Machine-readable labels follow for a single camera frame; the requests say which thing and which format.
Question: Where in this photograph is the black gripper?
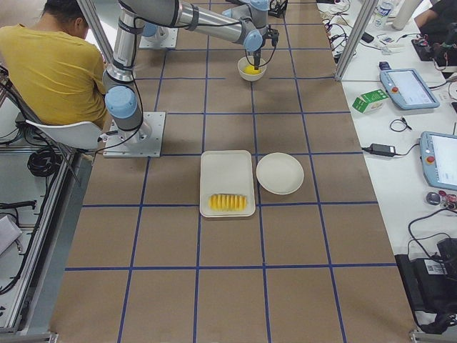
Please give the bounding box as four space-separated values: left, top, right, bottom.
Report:
245 24 279 69

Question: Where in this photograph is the white ceramic bowl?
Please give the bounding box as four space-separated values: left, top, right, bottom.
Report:
237 56 267 81

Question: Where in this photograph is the yellow lemon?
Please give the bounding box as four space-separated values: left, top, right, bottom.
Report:
243 64 261 75

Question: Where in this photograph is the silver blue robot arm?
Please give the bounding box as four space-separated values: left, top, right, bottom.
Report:
142 22 169 44
103 1 279 144

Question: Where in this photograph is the black plate rack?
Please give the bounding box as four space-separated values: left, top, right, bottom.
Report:
268 0 288 18

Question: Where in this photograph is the white rectangular tray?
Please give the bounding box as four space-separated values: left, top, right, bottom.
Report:
199 150 256 218

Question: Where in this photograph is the white round plate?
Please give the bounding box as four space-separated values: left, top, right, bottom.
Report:
256 152 304 195

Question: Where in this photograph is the green white carton box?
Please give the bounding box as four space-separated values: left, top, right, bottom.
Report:
351 89 388 114

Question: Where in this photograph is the plastic water bottle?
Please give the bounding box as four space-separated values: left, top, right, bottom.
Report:
373 0 393 29

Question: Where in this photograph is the sliced yellow fruit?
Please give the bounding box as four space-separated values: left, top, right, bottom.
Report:
208 194 247 212

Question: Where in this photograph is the far teach pendant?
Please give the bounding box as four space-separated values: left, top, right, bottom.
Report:
379 69 440 110

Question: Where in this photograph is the teach pendant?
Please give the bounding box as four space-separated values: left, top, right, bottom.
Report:
379 69 440 110
419 131 457 191

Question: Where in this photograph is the black power adapter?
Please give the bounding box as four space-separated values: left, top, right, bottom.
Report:
370 144 396 157

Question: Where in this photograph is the white paper roll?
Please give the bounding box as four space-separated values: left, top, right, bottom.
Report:
391 0 422 31

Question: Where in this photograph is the white plastic chair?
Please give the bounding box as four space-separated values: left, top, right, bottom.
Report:
26 119 102 150

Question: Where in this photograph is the person in yellow shirt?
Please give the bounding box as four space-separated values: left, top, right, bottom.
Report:
1 1 108 127

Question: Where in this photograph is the near teach pendant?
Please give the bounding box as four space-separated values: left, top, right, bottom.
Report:
419 131 457 191

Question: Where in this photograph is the black laptop bag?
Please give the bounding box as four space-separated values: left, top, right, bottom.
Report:
395 238 456 334

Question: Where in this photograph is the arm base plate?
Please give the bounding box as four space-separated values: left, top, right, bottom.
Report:
139 25 179 49
103 112 166 158

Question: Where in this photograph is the aluminium frame post right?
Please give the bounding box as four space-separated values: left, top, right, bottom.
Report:
334 0 378 81

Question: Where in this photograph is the aluminium frame post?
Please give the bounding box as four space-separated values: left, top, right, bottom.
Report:
334 0 378 81
77 0 113 64

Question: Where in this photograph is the small black looped cable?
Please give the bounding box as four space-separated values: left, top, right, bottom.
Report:
388 116 412 132

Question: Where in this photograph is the coiled black cable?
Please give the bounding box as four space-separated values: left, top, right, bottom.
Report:
27 146 60 179

